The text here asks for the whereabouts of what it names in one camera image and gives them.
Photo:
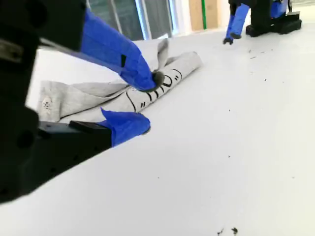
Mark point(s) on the grey t-shirt with brown sleeves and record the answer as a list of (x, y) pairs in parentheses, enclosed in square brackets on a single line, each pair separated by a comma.
[(81, 93)]

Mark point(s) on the green pole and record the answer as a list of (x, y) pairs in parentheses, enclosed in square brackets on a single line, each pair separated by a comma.
[(203, 13)]

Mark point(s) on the brown cardboard box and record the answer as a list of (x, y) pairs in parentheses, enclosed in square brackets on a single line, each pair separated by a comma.
[(210, 13)]

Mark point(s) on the glass window with white frame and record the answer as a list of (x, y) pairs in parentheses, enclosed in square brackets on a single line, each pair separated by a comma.
[(128, 17)]

